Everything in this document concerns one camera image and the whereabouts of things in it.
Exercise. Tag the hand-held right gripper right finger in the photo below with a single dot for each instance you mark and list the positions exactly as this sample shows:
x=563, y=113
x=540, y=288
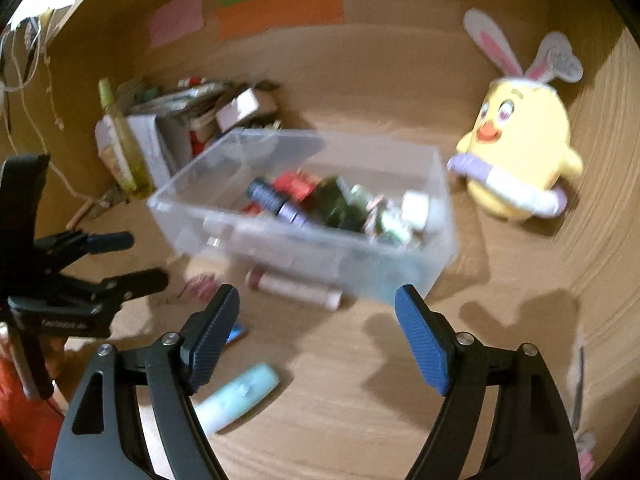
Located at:
x=420, y=340

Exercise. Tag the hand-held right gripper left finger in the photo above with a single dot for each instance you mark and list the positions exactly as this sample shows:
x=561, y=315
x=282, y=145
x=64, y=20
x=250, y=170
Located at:
x=212, y=340

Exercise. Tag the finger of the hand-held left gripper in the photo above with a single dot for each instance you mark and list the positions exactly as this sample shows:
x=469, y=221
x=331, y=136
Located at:
x=140, y=282
x=107, y=242

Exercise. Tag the mint green tube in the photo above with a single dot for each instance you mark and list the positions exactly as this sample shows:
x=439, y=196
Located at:
x=235, y=397

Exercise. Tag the clear plastic storage bin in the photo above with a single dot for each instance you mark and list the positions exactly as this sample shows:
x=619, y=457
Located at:
x=225, y=240

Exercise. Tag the green and white small jar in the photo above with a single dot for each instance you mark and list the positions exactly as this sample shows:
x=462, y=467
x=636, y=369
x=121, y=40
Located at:
x=392, y=227

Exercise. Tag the clear bottle with white cap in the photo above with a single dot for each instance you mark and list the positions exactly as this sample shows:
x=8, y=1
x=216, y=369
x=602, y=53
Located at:
x=417, y=210

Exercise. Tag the dark purple bottle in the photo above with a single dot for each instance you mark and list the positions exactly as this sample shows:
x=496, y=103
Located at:
x=275, y=200

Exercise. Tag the dark green pump bottle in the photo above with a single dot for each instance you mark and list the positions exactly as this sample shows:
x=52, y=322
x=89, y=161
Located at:
x=337, y=207

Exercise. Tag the red foil packet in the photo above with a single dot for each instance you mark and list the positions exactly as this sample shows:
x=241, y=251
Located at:
x=295, y=185

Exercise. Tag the person's left forearm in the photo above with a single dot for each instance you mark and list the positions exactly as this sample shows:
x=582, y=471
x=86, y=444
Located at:
x=22, y=410

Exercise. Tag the small blue packet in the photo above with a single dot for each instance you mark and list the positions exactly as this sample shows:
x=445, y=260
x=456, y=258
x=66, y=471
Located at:
x=236, y=331

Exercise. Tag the wooden clothespin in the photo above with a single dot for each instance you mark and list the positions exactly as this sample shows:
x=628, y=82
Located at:
x=92, y=209

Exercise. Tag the pink patterned packet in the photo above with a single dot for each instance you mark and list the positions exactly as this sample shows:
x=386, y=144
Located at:
x=197, y=287

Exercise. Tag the yellow-green spray bottle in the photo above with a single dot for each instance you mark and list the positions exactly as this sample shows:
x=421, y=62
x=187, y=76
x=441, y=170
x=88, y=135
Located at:
x=127, y=150

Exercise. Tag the pale pink tube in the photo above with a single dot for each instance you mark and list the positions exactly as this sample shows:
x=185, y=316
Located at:
x=300, y=290

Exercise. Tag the white open carton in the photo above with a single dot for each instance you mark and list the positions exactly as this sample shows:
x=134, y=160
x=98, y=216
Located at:
x=150, y=145

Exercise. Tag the small red box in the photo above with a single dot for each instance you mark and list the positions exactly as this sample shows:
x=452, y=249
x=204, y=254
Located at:
x=196, y=142

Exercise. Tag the pile of papers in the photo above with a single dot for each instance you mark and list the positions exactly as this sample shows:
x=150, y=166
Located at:
x=180, y=97

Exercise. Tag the red and white marker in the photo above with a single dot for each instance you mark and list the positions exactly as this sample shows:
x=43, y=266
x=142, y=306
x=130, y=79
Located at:
x=192, y=81

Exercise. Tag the small white cardboard box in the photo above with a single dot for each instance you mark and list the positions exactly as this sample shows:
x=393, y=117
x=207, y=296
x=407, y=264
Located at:
x=245, y=107

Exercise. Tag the yellow chick plush toy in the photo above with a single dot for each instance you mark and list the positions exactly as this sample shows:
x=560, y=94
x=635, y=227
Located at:
x=520, y=135

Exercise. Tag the pink sticky note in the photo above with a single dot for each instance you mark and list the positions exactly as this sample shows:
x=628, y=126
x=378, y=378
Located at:
x=177, y=17

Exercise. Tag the orange sticky note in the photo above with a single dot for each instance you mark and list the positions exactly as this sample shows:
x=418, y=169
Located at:
x=280, y=15

